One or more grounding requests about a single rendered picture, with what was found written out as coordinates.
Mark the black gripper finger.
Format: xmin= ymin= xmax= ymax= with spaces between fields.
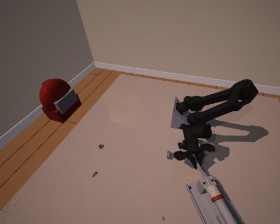
xmin=195 ymin=153 xmax=206 ymax=166
xmin=186 ymin=157 xmax=197 ymax=170

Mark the red-brown ring spacer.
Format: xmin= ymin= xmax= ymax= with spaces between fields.
xmin=211 ymin=194 xmax=224 ymax=202

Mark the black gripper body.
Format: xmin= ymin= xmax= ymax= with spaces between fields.
xmin=174 ymin=138 xmax=215 ymax=160

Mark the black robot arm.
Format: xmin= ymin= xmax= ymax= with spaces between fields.
xmin=176 ymin=79 xmax=258 ymax=139

